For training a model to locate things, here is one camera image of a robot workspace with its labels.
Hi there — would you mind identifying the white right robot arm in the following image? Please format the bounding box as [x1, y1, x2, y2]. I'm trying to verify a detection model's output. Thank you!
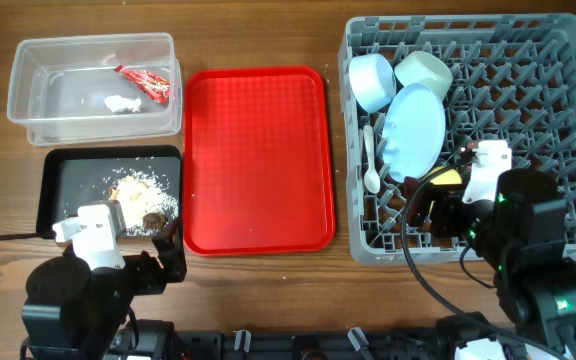
[403, 168, 576, 359]

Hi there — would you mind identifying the yellow plastic cup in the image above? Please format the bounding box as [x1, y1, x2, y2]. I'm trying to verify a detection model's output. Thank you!
[424, 166, 462, 185]

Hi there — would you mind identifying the mint green bowl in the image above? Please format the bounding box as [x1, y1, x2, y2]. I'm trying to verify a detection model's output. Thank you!
[394, 51, 453, 100]

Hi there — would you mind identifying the crumpled white tissue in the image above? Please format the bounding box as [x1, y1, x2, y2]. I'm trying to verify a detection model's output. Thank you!
[104, 95, 142, 113]

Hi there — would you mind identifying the red snack wrapper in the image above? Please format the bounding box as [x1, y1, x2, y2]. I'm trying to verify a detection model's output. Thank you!
[114, 65, 170, 105]

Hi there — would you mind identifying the brown food scrap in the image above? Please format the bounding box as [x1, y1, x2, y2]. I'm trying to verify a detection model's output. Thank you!
[142, 212, 168, 231]

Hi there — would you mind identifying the light blue plate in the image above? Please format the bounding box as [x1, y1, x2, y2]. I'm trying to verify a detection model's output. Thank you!
[382, 83, 446, 183]

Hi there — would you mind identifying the clear plastic waste bin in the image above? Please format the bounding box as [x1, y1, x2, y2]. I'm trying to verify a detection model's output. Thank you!
[7, 33, 183, 146]

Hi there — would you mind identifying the grey plastic dishwasher rack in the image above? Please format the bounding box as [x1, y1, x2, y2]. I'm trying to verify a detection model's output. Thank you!
[337, 13, 576, 266]

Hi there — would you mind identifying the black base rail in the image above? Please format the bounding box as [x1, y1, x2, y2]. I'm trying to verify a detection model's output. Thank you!
[117, 313, 519, 360]

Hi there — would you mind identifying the white plastic spoon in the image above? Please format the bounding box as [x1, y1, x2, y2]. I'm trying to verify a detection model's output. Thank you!
[363, 125, 381, 194]

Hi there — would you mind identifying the spilled white rice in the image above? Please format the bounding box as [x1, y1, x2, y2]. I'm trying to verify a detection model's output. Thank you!
[109, 171, 179, 237]

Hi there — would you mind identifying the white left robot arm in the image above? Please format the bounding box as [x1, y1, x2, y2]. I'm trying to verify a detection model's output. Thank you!
[19, 218, 187, 359]

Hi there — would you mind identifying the light blue bowl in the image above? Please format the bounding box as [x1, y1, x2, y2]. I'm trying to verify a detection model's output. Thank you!
[349, 53, 396, 113]

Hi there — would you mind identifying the black food waste tray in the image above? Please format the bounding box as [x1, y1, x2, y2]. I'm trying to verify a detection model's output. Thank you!
[36, 145, 182, 239]

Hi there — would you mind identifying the red plastic tray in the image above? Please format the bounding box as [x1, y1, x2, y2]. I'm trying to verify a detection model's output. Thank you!
[182, 66, 336, 256]

